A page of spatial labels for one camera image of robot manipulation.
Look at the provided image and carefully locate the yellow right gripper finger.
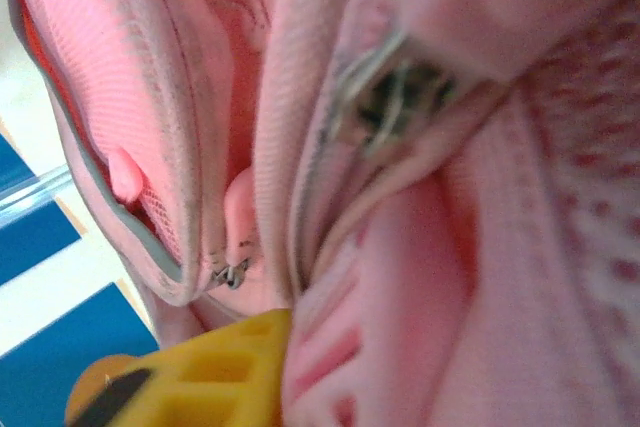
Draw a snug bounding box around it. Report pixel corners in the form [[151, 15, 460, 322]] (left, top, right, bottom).
[[64, 309, 294, 427]]

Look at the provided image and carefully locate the aluminium frame post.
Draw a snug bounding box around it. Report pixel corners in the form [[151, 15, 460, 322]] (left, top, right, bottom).
[[0, 164, 74, 221]]

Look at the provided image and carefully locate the pink school backpack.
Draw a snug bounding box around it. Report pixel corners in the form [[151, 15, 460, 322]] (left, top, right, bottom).
[[0, 0, 640, 427]]

